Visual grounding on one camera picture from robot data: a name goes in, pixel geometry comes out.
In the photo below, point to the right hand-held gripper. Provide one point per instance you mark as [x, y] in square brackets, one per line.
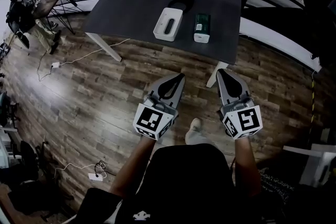
[242, 120]

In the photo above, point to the green packet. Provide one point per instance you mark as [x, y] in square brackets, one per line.
[202, 25]

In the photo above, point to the speckled rug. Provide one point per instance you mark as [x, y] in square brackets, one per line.
[275, 186]

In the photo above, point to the white power adapter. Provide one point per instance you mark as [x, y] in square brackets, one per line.
[55, 64]

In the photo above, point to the black office chair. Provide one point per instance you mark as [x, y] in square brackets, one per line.
[30, 157]

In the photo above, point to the white container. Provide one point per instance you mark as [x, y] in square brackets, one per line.
[168, 24]

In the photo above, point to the person's black shirt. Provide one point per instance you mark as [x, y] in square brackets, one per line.
[183, 186]

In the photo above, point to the person's white shoe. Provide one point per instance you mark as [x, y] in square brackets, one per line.
[195, 132]

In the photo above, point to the white cabinet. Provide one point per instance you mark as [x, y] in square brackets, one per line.
[317, 162]

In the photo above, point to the person's right forearm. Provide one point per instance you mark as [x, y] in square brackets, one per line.
[246, 165]

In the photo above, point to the yellow black striped tape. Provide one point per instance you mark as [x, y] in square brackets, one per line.
[313, 102]

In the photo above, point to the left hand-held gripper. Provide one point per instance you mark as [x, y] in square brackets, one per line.
[149, 119]

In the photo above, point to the white power strip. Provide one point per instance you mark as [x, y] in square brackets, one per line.
[95, 176]

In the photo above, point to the person's left forearm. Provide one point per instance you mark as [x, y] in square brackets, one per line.
[134, 165]

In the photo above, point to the white ledge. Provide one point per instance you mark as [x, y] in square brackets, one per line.
[275, 39]

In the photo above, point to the dark table with white legs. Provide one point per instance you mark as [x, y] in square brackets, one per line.
[136, 8]

